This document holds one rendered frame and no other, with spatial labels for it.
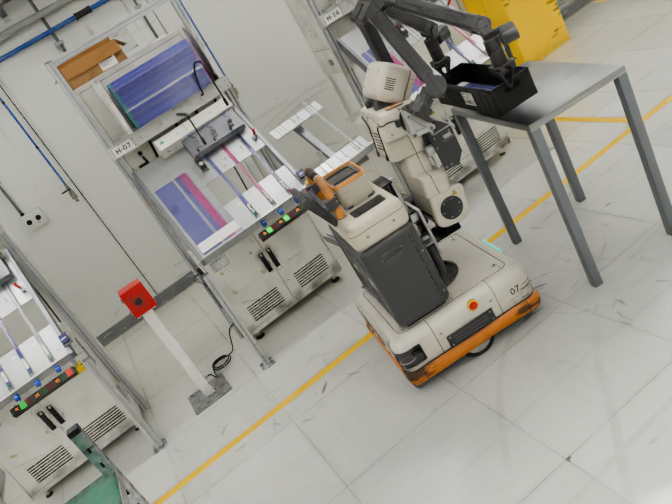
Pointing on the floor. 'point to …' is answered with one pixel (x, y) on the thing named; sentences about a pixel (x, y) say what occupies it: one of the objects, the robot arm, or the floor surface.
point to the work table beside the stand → (576, 84)
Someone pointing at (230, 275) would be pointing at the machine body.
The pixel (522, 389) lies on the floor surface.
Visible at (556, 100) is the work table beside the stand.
